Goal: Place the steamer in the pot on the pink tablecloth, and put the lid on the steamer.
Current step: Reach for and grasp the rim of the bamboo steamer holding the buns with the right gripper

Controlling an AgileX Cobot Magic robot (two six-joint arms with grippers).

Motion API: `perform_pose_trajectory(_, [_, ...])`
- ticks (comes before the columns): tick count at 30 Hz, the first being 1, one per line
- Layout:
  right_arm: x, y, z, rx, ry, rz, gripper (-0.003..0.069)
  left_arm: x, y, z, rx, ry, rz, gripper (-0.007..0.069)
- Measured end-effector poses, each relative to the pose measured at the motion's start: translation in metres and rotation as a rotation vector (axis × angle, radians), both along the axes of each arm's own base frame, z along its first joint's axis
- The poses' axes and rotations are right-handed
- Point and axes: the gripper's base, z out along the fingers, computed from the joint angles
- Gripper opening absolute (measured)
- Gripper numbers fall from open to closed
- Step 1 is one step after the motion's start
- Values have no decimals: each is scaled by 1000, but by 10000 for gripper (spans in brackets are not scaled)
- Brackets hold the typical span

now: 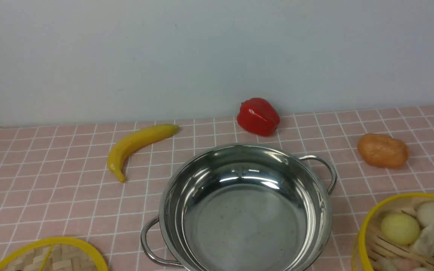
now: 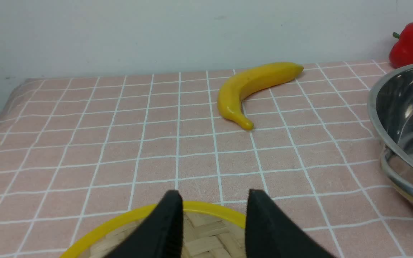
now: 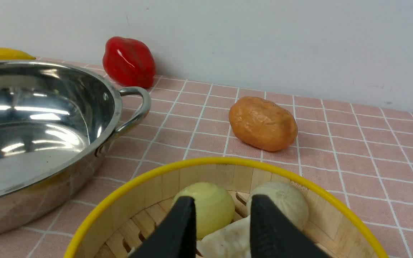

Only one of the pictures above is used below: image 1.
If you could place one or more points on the red plastic bell pepper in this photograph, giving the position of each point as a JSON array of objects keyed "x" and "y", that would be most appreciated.
[{"x": 258, "y": 116}]

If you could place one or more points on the pink checkered tablecloth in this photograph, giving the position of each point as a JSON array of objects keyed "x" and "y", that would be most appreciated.
[{"x": 54, "y": 180}]

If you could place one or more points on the yellow rimmed bamboo steamer lid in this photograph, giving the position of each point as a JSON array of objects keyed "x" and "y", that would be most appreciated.
[{"x": 55, "y": 254}]

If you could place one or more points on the yellow plastic banana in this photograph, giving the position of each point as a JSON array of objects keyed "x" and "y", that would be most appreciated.
[{"x": 128, "y": 145}]

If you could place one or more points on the yellow round bun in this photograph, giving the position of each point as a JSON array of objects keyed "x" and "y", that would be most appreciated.
[{"x": 400, "y": 229}]

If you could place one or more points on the pink dumpling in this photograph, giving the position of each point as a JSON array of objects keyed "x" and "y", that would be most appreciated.
[{"x": 404, "y": 264}]

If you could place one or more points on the white dumpling centre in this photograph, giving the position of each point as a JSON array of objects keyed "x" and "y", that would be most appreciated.
[{"x": 424, "y": 245}]

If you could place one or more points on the stainless steel pot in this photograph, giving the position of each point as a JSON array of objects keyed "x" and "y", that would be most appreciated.
[{"x": 243, "y": 208}]

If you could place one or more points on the yellow rimmed bamboo steamer basket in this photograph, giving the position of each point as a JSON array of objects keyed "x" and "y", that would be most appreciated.
[{"x": 371, "y": 245}]

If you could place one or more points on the orange brown potato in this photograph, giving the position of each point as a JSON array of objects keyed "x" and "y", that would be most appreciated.
[{"x": 382, "y": 150}]

